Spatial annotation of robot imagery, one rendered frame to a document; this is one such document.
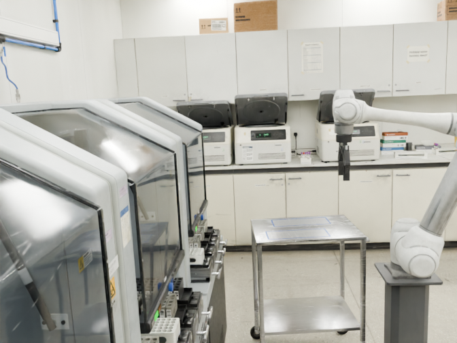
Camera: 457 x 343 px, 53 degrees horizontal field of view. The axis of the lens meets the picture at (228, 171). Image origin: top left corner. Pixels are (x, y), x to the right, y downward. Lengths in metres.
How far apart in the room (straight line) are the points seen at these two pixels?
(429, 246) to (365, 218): 2.56
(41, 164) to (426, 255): 1.61
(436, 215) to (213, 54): 3.12
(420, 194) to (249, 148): 1.71
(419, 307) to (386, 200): 2.33
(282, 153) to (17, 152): 3.59
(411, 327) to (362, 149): 2.37
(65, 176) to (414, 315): 1.90
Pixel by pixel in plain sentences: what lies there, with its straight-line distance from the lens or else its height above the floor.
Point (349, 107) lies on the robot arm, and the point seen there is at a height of 1.54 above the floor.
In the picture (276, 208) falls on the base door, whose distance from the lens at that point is 4.53.
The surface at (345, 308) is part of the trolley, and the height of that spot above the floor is 0.28.
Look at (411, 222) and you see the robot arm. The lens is 2.36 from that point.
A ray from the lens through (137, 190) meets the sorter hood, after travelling 1.25.
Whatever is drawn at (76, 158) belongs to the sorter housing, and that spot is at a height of 1.49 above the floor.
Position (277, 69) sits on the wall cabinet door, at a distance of 4.69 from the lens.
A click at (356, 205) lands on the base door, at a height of 0.47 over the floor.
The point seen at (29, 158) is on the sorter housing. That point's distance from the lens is 1.05.
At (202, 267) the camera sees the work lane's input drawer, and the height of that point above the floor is 0.80.
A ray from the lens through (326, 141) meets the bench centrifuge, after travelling 4.47.
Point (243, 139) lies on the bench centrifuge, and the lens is 4.44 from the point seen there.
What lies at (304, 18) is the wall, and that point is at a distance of 5.09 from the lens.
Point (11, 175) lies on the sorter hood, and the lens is 1.01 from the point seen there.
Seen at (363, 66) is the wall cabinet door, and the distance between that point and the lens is 4.79.
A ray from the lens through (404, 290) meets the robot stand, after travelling 2.42.
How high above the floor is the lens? 1.63
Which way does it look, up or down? 10 degrees down
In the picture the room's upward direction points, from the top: 3 degrees counter-clockwise
